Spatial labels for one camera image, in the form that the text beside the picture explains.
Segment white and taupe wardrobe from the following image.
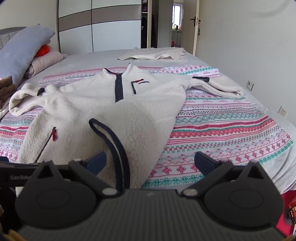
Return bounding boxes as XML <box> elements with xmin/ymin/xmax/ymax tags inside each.
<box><xmin>58</xmin><ymin>0</ymin><xmax>142</xmax><ymax>53</ymax></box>

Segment grey-blue pillow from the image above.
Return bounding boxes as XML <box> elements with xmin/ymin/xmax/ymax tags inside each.
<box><xmin>0</xmin><ymin>24</ymin><xmax>56</xmax><ymax>85</ymax></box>

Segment grey quilted headboard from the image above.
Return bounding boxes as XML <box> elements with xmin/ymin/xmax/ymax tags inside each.
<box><xmin>0</xmin><ymin>27</ymin><xmax>27</xmax><ymax>49</ymax></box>

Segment bed with grey sheet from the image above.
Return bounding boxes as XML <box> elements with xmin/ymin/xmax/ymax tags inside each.
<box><xmin>0</xmin><ymin>47</ymin><xmax>296</xmax><ymax>195</ymax></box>

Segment patterned striped blanket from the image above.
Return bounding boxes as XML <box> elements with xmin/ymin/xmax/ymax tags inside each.
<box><xmin>0</xmin><ymin>65</ymin><xmax>294</xmax><ymax>191</ymax></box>

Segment beige cloth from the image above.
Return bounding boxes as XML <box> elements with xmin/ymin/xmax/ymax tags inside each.
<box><xmin>117</xmin><ymin>47</ymin><xmax>188</xmax><ymax>62</ymax></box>

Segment white door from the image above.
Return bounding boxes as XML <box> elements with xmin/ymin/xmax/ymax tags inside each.
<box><xmin>181</xmin><ymin>0</ymin><xmax>200</xmax><ymax>56</ymax></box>

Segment pink folded pillow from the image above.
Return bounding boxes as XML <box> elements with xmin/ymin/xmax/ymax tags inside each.
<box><xmin>24</xmin><ymin>47</ymin><xmax>64</xmax><ymax>78</ymax></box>

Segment window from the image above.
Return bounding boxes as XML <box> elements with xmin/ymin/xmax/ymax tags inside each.
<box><xmin>172</xmin><ymin>5</ymin><xmax>183</xmax><ymax>31</ymax></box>

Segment brown clothes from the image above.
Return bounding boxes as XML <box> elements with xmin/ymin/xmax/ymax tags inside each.
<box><xmin>0</xmin><ymin>76</ymin><xmax>18</xmax><ymax>110</ymax></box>

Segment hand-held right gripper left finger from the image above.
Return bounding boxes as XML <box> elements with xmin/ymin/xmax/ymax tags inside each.
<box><xmin>35</xmin><ymin>151</ymin><xmax>121</xmax><ymax>199</ymax></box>

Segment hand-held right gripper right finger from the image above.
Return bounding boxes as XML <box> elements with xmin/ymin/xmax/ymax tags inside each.
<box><xmin>180</xmin><ymin>151</ymin><xmax>267</xmax><ymax>198</ymax></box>

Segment red cloth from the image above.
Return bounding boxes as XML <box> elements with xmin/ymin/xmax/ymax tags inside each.
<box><xmin>280</xmin><ymin>185</ymin><xmax>296</xmax><ymax>239</ymax></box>

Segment white fleece sweater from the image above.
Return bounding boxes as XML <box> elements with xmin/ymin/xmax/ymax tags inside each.
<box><xmin>9</xmin><ymin>63</ymin><xmax>245</xmax><ymax>193</ymax></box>

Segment open closet shelf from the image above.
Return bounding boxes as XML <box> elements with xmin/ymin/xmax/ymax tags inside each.
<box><xmin>141</xmin><ymin>0</ymin><xmax>153</xmax><ymax>49</ymax></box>

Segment orange plush toy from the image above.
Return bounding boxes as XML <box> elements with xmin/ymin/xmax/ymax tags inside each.
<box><xmin>35</xmin><ymin>44</ymin><xmax>51</xmax><ymax>57</ymax></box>

